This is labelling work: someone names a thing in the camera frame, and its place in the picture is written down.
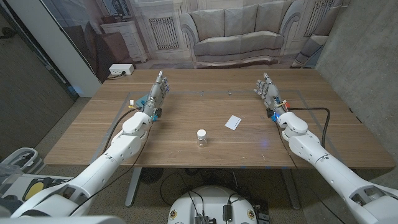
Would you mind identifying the black round fan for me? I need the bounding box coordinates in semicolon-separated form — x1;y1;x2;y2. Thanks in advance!
139;167;164;185

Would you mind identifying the teal block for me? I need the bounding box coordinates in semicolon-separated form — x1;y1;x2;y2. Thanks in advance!
136;95;150;109

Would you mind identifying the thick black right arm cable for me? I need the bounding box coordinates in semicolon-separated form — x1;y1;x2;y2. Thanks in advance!
287;107;331;149

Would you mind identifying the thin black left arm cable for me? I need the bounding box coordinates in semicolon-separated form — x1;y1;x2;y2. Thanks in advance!
68;123;154;217

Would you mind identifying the black adapter on torso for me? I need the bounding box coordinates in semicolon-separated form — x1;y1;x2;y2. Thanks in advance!
222;203;233;223

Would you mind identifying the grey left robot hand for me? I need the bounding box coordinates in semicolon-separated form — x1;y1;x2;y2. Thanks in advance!
141;70;171;118

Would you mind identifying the white storage bin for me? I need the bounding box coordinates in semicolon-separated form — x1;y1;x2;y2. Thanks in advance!
0;147;46;175

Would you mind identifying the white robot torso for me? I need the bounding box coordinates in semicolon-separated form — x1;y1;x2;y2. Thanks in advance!
167;185;259;224

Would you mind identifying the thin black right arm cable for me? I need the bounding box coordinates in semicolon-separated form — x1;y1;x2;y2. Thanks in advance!
274;120;346;224

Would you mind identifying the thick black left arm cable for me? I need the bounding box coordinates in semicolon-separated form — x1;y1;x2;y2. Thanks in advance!
102;108;138;155

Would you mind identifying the black floor cable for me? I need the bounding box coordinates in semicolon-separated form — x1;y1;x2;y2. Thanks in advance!
159;172;206;216

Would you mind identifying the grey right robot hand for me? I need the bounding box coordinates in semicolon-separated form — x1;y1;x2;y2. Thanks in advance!
253;72;290;118

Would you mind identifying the clear bottle with white cap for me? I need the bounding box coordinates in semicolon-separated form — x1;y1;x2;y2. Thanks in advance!
196;129;208;148

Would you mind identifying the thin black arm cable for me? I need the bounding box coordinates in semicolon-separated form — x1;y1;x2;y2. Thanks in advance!
274;120;346;224
68;123;154;217

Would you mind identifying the white partition panel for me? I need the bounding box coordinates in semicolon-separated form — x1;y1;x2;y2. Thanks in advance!
6;0;102;98

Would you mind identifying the printed living room backdrop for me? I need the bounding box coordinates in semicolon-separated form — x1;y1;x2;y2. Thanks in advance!
40;0;352;83

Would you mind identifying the black yellow foot pedal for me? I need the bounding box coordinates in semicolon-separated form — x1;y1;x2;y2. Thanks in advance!
22;176;65;202

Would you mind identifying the white power strip box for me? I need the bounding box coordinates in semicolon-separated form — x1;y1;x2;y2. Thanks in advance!
108;63;135;76

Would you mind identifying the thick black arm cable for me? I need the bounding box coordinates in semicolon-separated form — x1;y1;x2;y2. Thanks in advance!
102;108;138;155
287;107;331;149

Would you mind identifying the white card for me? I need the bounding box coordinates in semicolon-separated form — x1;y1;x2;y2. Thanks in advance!
224;115;243;131

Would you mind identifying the grey metal table leg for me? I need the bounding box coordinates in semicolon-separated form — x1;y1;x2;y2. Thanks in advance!
124;167;142;208
281;169;301;211

